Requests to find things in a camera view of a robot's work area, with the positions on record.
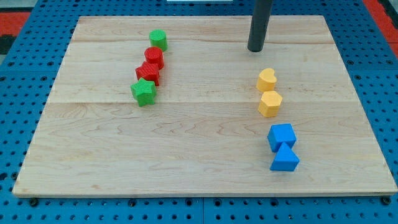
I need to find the green star block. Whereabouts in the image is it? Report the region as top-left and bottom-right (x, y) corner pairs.
(130, 78), (157, 107)

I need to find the red star block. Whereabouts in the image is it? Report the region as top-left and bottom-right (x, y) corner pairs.
(135, 62), (160, 86)

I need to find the light wooden board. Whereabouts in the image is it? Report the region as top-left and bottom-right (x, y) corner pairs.
(12, 16), (397, 198)

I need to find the yellow hexagon block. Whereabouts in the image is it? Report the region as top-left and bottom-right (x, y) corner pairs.
(258, 91), (283, 118)

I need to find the red cylinder block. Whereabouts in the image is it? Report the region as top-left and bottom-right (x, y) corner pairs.
(144, 47), (164, 70)

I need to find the yellow heart block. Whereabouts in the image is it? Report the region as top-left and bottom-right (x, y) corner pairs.
(256, 68), (277, 92)

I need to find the blue cube block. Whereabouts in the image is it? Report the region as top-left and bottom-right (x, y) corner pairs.
(267, 123), (297, 152)

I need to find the green cylinder block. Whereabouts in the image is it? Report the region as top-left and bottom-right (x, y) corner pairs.
(149, 29), (168, 52)

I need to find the blue triangle block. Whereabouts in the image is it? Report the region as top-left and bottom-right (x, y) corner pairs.
(270, 142), (300, 172)

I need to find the dark grey cylindrical robot stick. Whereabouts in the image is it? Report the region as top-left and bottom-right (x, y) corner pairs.
(247, 0), (273, 52)

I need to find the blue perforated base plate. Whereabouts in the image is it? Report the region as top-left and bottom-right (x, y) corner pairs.
(1, 1), (397, 223)

